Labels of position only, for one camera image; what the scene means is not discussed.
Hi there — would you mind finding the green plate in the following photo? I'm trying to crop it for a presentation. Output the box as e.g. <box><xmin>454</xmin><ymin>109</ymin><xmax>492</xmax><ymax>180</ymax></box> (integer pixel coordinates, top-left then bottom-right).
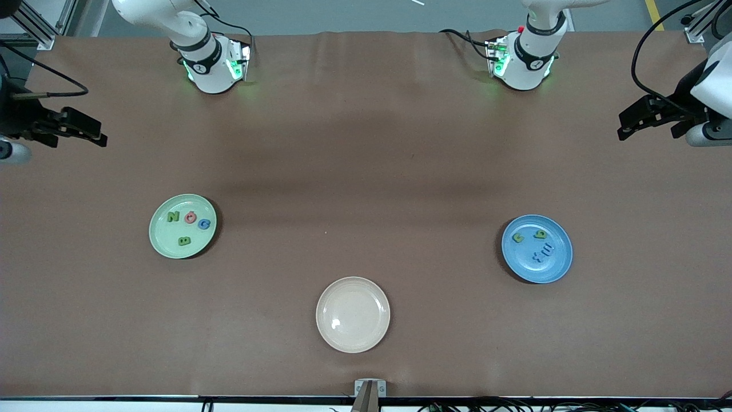
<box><xmin>149</xmin><ymin>193</ymin><xmax>217</xmax><ymax>259</ymax></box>

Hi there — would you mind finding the blue plate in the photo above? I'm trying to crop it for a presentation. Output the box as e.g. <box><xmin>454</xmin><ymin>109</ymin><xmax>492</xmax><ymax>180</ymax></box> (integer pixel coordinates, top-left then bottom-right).
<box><xmin>502</xmin><ymin>215</ymin><xmax>573</xmax><ymax>284</ymax></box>

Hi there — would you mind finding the brown table mat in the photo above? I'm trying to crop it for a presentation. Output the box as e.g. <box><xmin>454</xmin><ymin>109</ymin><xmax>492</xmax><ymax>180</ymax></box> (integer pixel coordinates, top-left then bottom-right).
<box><xmin>0</xmin><ymin>31</ymin><xmax>732</xmax><ymax>398</ymax></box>

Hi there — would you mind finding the beige plate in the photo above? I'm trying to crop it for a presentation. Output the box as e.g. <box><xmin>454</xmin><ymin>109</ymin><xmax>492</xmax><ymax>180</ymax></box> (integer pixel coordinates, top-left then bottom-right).
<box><xmin>316</xmin><ymin>276</ymin><xmax>391</xmax><ymax>354</ymax></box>

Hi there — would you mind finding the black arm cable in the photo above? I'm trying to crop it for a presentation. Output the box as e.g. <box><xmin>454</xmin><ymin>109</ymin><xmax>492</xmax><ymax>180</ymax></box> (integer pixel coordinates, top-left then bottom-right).
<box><xmin>0</xmin><ymin>43</ymin><xmax>89</xmax><ymax>99</ymax></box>
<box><xmin>631</xmin><ymin>0</ymin><xmax>707</xmax><ymax>106</ymax></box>

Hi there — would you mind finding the aluminium frame profile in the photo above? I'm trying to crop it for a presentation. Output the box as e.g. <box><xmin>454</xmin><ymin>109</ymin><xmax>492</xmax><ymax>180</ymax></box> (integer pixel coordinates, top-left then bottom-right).
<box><xmin>0</xmin><ymin>0</ymin><xmax>78</xmax><ymax>51</ymax></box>
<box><xmin>681</xmin><ymin>0</ymin><xmax>732</xmax><ymax>43</ymax></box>

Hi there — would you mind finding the black base cable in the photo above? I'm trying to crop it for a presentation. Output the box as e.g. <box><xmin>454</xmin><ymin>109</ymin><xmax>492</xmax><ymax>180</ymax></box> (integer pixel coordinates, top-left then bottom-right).
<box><xmin>194</xmin><ymin>16</ymin><xmax>255</xmax><ymax>47</ymax></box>
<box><xmin>439</xmin><ymin>29</ymin><xmax>494</xmax><ymax>61</ymax></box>

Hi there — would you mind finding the grey metal camera bracket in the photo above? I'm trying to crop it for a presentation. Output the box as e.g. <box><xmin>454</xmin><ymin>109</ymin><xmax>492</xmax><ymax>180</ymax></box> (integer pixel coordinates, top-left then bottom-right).
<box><xmin>352</xmin><ymin>379</ymin><xmax>387</xmax><ymax>412</ymax></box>

